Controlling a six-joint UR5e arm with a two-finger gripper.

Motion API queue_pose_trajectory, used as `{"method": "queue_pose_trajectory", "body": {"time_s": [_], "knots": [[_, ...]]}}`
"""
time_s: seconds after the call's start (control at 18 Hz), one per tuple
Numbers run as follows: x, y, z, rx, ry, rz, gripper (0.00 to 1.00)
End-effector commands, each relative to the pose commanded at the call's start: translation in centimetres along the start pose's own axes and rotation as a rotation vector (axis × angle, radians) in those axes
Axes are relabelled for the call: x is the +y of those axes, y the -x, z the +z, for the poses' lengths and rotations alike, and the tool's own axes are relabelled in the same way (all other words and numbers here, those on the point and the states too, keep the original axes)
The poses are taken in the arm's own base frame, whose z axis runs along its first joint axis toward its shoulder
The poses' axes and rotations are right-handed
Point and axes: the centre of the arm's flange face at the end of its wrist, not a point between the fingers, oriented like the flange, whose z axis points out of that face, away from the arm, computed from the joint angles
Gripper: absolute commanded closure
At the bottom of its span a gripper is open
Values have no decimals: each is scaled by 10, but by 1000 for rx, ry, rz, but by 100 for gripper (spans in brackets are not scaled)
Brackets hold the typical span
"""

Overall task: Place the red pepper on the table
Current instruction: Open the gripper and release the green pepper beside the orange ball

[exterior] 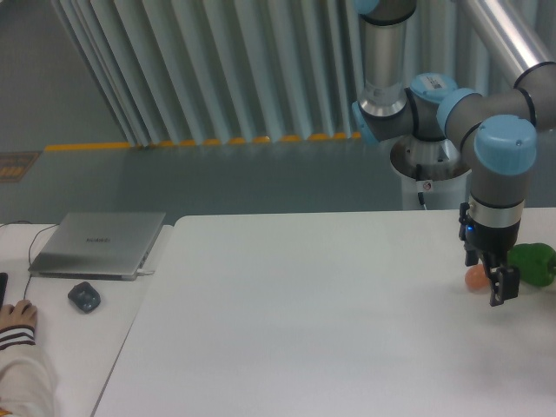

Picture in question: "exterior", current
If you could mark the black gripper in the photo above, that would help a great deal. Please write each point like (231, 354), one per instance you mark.
(488, 234)

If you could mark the green bell pepper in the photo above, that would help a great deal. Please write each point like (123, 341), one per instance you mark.
(536, 262)

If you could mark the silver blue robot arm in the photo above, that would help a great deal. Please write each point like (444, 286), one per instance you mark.
(495, 136)

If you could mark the black phone at edge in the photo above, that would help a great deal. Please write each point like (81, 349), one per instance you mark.
(3, 287)

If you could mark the person's hand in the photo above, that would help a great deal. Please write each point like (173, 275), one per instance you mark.
(22, 315)

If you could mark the cream sleeved forearm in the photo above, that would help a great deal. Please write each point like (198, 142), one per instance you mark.
(27, 382)

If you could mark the brown egg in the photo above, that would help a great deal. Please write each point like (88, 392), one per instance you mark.
(475, 278)

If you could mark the silver closed laptop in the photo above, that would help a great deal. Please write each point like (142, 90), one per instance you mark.
(105, 246)

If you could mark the white side desk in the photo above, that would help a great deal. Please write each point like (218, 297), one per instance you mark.
(81, 348)

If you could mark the folding partition screen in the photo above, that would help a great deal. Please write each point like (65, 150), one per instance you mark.
(221, 71)

